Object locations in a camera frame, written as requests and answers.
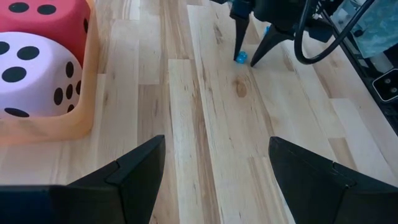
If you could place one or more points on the orange translucent plastic bin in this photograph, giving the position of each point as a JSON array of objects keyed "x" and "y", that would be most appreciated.
[{"x": 90, "y": 93}]

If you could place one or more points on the large pink foam die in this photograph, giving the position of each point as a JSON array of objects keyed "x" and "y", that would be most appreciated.
[{"x": 37, "y": 87}]

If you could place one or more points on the teal mottled cloth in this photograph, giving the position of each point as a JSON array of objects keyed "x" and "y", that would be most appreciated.
[{"x": 376, "y": 28}]

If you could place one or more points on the small light blue die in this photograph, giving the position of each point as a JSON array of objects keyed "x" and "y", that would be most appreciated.
[{"x": 242, "y": 58}]

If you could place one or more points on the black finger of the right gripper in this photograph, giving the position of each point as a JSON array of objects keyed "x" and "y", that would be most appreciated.
[
  {"x": 241, "y": 31},
  {"x": 270, "y": 39}
]

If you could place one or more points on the white cylinder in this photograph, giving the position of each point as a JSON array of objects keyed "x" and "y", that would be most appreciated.
[{"x": 382, "y": 62}]

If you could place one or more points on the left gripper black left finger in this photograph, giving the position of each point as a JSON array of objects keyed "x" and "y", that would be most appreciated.
[{"x": 93, "y": 202}]

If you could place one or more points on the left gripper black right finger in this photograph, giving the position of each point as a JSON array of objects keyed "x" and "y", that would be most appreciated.
[{"x": 326, "y": 199}]

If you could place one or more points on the large red foam die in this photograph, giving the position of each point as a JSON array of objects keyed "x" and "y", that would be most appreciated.
[{"x": 56, "y": 25}]

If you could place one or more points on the black box white rim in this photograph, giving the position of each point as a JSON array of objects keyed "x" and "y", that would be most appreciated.
[{"x": 388, "y": 85}]

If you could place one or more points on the black table edge rail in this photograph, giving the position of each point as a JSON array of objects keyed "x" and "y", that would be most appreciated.
[{"x": 360, "y": 66}]

